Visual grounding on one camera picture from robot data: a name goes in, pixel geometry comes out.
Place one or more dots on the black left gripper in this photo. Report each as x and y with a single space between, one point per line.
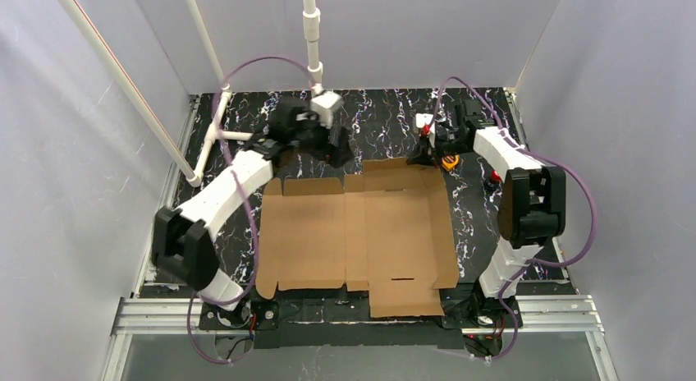
331 144

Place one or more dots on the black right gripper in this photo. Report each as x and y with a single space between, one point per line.
431 144

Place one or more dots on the brown cardboard box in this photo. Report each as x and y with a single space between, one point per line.
386 231

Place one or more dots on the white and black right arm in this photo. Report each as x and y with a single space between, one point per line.
532 211

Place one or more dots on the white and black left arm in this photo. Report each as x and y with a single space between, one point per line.
184 236

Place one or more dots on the yellow tape measure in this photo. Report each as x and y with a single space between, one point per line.
450 162

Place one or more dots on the red emergency stop button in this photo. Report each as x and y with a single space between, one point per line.
494 179

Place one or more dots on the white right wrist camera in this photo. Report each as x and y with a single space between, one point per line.
423 123

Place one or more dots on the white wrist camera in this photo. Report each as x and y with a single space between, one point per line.
326 105
423 123

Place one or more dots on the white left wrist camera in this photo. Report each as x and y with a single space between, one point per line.
326 105

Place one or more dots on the white pvc pipe frame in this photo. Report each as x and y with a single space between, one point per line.
89 30

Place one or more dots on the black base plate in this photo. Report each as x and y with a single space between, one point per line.
341 318

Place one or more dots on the aluminium rail frame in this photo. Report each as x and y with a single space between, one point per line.
561 338

